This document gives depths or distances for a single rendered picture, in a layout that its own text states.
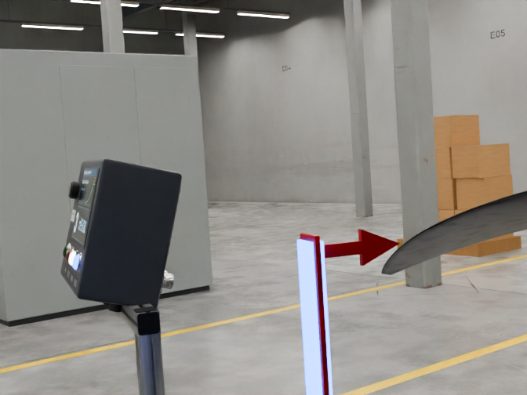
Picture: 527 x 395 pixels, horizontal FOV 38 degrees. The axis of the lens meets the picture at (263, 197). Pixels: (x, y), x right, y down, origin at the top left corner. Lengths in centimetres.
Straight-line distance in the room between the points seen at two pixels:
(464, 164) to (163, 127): 356
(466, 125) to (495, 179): 76
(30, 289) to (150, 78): 215
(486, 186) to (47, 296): 487
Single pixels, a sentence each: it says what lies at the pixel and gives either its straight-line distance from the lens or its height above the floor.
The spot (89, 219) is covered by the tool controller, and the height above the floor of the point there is 118.
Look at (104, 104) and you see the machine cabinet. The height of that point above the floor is 179.
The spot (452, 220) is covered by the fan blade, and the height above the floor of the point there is 119.
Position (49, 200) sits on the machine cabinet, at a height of 100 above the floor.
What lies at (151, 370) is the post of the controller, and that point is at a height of 98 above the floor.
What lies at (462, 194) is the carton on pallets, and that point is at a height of 68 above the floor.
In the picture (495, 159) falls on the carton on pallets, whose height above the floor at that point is 106.
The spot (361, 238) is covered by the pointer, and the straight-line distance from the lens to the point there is 49.
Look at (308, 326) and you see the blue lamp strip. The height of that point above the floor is 113.
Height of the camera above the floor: 124
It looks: 3 degrees down
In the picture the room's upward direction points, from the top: 4 degrees counter-clockwise
